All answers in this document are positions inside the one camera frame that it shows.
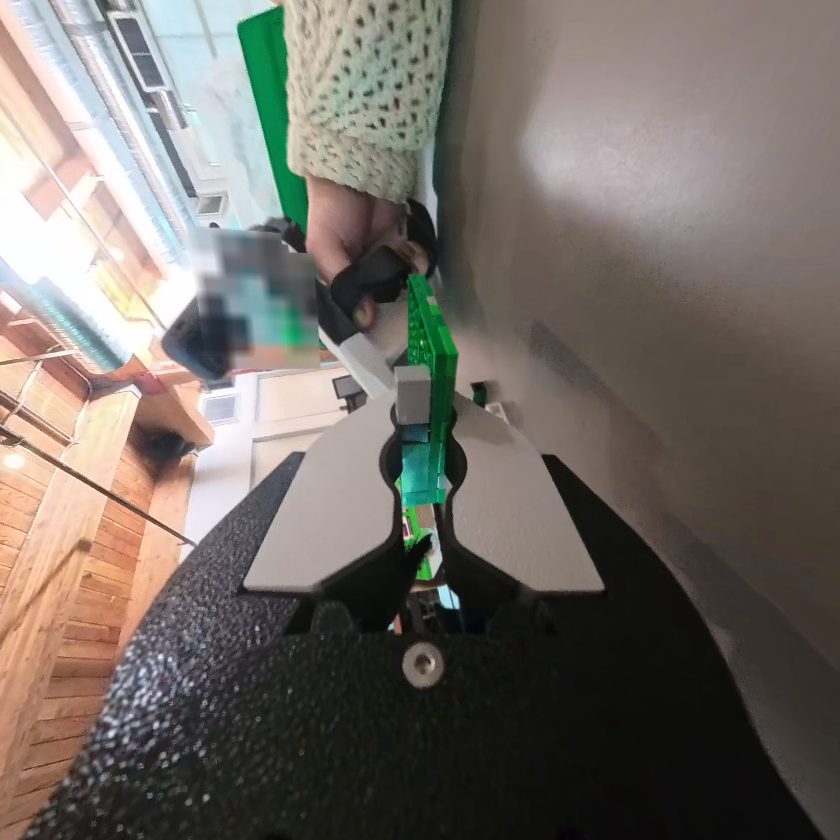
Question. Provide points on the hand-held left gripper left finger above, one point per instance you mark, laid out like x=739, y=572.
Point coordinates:
x=328, y=512

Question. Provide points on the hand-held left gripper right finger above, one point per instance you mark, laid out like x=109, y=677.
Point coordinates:
x=518, y=518

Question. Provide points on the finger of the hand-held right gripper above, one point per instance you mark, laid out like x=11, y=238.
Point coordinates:
x=367, y=358

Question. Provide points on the green lego plate assembly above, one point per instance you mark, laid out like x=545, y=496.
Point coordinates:
x=436, y=367

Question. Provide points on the person's right hand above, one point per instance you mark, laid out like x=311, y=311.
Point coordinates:
x=341, y=223

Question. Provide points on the black metal rod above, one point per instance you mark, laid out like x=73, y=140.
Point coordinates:
x=98, y=489

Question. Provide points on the wooden beam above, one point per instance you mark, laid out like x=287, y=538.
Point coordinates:
x=65, y=525

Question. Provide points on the silver air duct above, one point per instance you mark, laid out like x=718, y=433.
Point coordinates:
x=111, y=111

